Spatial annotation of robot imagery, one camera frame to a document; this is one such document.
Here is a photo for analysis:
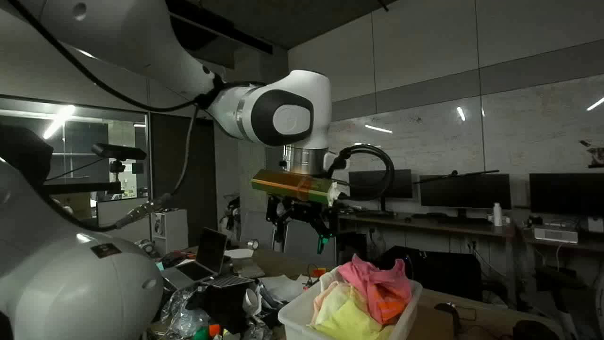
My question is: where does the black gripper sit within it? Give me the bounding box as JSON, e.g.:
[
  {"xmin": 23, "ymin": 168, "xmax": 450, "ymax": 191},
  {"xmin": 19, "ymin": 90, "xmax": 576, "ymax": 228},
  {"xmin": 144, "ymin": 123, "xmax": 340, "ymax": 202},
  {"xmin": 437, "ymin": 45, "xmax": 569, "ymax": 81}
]
[{"xmin": 267, "ymin": 192, "xmax": 342, "ymax": 255}]

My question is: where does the bundle of light clothes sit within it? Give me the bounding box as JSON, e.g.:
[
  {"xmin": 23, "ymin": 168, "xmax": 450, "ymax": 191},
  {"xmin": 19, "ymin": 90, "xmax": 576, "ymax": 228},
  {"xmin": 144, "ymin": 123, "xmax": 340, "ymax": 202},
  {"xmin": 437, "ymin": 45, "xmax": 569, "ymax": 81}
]
[{"xmin": 310, "ymin": 279, "xmax": 395, "ymax": 340}]

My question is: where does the pink cloth with orange patch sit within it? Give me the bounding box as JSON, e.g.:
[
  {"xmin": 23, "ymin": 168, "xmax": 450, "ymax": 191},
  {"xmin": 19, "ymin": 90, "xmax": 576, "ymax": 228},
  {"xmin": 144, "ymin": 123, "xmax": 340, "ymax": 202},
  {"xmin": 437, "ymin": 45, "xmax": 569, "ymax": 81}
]
[{"xmin": 338, "ymin": 253, "xmax": 416, "ymax": 327}]

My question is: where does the white plastic box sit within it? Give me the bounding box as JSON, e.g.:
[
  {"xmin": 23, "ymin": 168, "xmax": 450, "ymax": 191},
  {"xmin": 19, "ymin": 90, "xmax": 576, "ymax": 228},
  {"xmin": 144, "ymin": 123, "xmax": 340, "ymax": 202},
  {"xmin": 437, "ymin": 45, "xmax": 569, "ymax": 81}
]
[{"xmin": 278, "ymin": 266, "xmax": 425, "ymax": 340}]

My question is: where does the black square box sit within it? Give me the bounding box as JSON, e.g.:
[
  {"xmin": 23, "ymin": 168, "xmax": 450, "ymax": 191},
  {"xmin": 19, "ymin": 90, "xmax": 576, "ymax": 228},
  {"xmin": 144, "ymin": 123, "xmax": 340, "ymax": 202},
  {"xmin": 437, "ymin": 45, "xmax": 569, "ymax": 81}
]
[{"xmin": 187, "ymin": 276, "xmax": 255, "ymax": 334}]

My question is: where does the black computer monitor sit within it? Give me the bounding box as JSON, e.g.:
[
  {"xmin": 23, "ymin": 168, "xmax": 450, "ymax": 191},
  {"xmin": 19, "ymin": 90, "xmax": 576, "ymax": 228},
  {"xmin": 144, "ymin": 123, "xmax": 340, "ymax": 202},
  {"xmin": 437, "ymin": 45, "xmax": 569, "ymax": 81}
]
[
  {"xmin": 529, "ymin": 172, "xmax": 604, "ymax": 219},
  {"xmin": 348, "ymin": 168, "xmax": 414, "ymax": 202},
  {"xmin": 420, "ymin": 172, "xmax": 514, "ymax": 211}
]

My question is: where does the open grey laptop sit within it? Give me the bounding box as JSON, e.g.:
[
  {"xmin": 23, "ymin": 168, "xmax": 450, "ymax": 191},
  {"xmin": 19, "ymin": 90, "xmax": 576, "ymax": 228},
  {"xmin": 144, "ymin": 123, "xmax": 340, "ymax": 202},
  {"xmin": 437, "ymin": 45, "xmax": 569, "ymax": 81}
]
[{"xmin": 159, "ymin": 226, "xmax": 231, "ymax": 291}]

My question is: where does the white computer tower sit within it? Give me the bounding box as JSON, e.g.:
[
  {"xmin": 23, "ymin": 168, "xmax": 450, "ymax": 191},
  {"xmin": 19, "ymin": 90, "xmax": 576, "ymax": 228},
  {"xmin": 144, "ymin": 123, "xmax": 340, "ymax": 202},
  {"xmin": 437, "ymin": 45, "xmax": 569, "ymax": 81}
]
[{"xmin": 153, "ymin": 209, "xmax": 191, "ymax": 255}]

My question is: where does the wooden desk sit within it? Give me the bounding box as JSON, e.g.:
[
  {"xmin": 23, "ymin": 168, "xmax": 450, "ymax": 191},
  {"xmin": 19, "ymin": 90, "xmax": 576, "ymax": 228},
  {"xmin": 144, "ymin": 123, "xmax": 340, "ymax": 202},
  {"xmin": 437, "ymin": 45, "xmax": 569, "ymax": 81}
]
[{"xmin": 338, "ymin": 213, "xmax": 520, "ymax": 242}]

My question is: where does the black office chair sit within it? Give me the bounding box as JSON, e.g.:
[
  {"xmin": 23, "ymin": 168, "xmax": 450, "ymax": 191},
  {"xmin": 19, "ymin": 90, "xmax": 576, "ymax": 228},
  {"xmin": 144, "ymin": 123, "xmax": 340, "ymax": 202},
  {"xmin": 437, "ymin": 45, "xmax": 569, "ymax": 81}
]
[{"xmin": 376, "ymin": 243, "xmax": 487, "ymax": 304}]

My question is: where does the white plastic bottle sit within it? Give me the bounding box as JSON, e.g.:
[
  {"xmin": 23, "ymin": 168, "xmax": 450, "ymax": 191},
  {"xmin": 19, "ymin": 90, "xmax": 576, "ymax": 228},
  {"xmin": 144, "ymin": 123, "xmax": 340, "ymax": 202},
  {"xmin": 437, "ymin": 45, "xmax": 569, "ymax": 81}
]
[{"xmin": 491, "ymin": 200, "xmax": 506, "ymax": 228}]

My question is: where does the white desktop device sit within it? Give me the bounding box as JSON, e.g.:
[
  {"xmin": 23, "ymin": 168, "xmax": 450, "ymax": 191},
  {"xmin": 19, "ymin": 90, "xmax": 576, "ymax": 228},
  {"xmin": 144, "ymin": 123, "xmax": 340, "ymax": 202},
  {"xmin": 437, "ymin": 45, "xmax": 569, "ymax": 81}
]
[{"xmin": 533, "ymin": 225, "xmax": 580, "ymax": 245}]

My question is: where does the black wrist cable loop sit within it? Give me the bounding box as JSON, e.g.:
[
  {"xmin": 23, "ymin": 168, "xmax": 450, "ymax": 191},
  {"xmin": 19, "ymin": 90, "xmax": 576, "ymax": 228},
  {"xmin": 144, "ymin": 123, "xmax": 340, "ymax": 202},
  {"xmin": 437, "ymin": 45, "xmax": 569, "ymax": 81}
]
[{"xmin": 325, "ymin": 143, "xmax": 399, "ymax": 213}]

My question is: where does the black camera on stand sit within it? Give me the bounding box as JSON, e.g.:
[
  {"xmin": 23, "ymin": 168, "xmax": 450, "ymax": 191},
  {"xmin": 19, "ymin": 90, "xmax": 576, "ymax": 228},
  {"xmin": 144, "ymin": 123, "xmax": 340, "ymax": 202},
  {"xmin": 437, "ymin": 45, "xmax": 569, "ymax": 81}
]
[{"xmin": 91, "ymin": 141, "xmax": 150, "ymax": 175}]

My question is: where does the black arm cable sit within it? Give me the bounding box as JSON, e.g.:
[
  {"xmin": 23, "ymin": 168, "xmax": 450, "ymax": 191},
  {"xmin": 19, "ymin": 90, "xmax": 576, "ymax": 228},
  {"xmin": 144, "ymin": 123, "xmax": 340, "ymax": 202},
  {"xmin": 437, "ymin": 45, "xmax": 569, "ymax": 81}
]
[{"xmin": 8, "ymin": 0, "xmax": 223, "ymax": 232}]

